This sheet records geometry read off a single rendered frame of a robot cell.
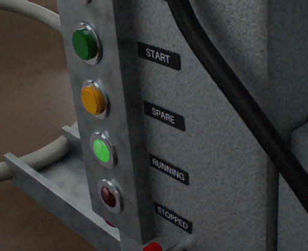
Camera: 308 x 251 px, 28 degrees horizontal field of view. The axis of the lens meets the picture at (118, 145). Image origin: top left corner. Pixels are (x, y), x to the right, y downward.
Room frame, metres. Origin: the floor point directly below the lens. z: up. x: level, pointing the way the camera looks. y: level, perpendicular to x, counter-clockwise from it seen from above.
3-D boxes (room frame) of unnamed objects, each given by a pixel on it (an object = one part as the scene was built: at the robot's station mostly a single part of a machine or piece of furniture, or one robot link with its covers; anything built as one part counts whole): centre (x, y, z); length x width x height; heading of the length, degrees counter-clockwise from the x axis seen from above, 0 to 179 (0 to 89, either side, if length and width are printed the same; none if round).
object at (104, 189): (0.47, 0.01, 1.31); 0.02 x 0.01 x 0.02; 35
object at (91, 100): (0.47, 0.02, 1.41); 0.03 x 0.01 x 0.03; 35
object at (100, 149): (0.47, 0.01, 1.36); 0.02 x 0.01 x 0.02; 35
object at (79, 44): (0.47, 0.02, 1.47); 0.03 x 0.01 x 0.03; 35
